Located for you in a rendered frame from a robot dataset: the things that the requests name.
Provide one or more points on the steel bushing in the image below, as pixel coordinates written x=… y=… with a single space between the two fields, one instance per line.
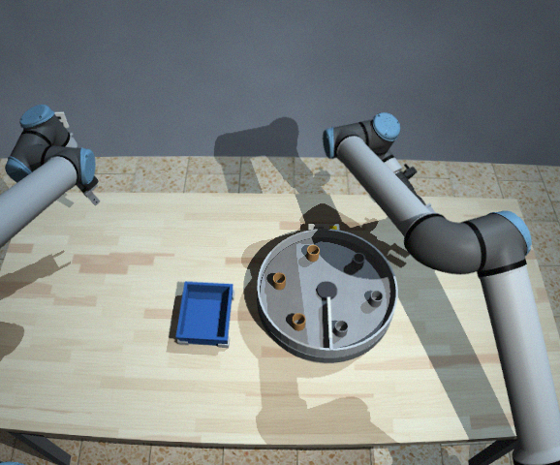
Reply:
x=375 y=302
x=358 y=266
x=340 y=332

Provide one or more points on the white control box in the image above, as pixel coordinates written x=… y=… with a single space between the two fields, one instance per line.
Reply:
x=334 y=226

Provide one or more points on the blue crate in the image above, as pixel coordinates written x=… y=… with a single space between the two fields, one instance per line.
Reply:
x=200 y=315

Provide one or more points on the grey turntable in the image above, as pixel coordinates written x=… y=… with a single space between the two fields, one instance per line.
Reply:
x=309 y=295

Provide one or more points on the wooden table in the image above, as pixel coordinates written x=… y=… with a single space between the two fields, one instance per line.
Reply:
x=115 y=378

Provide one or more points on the bronze bushing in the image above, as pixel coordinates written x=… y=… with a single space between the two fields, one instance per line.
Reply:
x=313 y=257
x=279 y=286
x=298 y=326

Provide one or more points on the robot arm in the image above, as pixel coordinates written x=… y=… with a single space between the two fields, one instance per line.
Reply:
x=512 y=315
x=23 y=203

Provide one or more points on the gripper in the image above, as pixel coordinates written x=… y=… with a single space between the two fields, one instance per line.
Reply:
x=409 y=171
x=87 y=184

